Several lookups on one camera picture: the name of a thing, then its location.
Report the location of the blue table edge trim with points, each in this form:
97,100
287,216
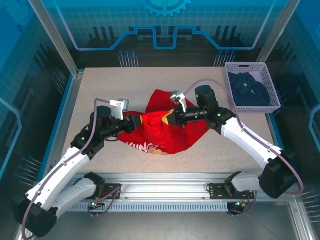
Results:
66,100
275,130

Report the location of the aluminium table side rail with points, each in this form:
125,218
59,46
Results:
76,87

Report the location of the lavender plastic basket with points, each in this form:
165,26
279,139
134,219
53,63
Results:
272,90

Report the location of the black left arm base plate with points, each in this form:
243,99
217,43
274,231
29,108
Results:
113,187

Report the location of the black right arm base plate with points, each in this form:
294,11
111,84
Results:
217,191

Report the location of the red printed t-shirt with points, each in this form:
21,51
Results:
155,132

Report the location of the small lit electronics module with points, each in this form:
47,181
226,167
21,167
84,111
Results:
240,204
94,203

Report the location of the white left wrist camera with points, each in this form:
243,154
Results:
117,103

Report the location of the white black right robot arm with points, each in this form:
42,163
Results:
250,142

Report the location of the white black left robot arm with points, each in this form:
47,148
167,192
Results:
57,177

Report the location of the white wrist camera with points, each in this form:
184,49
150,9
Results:
117,103
176,96

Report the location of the navy blue garment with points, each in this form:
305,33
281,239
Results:
250,92

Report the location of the aluminium enclosure post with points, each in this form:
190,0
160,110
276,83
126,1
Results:
57,37
277,32

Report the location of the aluminium front frame rail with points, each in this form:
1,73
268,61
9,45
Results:
162,185

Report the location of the aluminium lower frame bar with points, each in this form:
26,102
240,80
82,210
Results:
303,225

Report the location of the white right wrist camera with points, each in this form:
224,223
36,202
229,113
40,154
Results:
176,96

